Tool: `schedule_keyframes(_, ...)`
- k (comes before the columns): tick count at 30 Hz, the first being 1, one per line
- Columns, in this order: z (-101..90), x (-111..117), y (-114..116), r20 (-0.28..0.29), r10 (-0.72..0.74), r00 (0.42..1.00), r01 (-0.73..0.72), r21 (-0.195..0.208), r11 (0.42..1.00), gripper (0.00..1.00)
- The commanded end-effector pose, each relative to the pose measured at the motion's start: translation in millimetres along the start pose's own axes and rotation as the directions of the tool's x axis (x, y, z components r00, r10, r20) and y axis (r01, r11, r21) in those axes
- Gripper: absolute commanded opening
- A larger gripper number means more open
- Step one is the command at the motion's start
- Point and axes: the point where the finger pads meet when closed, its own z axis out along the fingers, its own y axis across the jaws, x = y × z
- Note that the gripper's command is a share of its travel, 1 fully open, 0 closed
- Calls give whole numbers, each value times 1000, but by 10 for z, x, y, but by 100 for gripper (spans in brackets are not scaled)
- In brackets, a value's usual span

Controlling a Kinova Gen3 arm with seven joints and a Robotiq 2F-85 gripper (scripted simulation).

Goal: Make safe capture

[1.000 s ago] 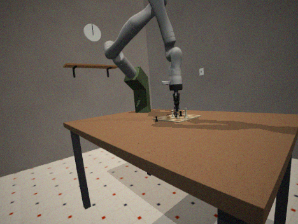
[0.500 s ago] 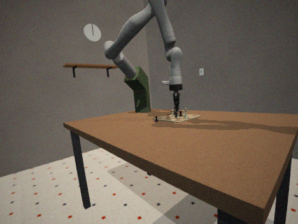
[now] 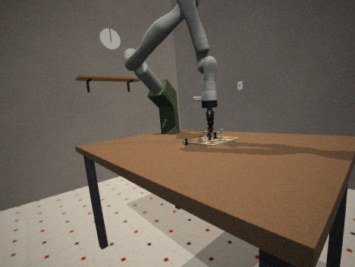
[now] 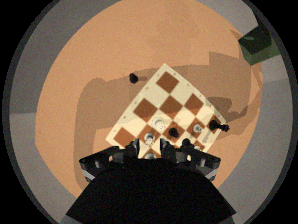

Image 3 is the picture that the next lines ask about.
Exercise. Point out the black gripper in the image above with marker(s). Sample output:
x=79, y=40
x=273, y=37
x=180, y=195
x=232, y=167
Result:
x=209, y=114

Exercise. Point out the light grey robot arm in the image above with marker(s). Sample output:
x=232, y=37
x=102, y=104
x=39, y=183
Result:
x=134, y=60

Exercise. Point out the chessboard with pieces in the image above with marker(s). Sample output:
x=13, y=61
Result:
x=200, y=141

